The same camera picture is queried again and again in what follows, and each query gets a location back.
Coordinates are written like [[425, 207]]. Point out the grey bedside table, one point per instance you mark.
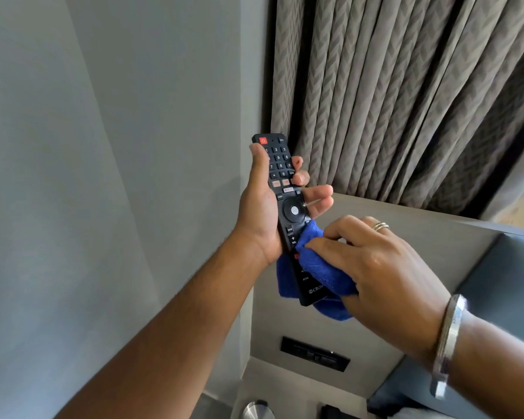
[[288, 388]]

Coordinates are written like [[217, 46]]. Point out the person's left thumb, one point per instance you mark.
[[260, 170]]

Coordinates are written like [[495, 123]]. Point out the person's left middle finger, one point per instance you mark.
[[302, 177]]

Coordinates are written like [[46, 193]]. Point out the blue microfibre cloth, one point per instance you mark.
[[318, 266]]

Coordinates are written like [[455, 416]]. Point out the white pillow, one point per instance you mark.
[[419, 414]]

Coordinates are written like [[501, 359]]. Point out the person's left little finger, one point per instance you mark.
[[321, 209]]

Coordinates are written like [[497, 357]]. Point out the silver metal bangle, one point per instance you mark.
[[447, 344]]

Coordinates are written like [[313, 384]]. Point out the person's left hand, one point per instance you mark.
[[255, 213]]

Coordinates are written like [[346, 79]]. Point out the black television remote control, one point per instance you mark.
[[284, 170]]

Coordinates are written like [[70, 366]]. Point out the grey patterned curtain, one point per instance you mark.
[[397, 91]]

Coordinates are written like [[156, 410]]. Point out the person's right hand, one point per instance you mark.
[[397, 283]]

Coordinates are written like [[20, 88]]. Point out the blue-grey upholstered headboard cushion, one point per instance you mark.
[[506, 283]]

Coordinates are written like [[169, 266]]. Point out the person's left forearm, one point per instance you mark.
[[174, 335]]

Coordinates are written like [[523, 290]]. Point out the black wall switch panel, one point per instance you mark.
[[315, 354]]

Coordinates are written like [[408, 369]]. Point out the black object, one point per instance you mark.
[[343, 412]]

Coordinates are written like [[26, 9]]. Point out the grey headboard panel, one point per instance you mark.
[[428, 239]]

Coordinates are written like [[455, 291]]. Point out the person's right forearm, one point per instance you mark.
[[498, 370]]

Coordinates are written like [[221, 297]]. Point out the round silver metal object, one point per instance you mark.
[[256, 411]]

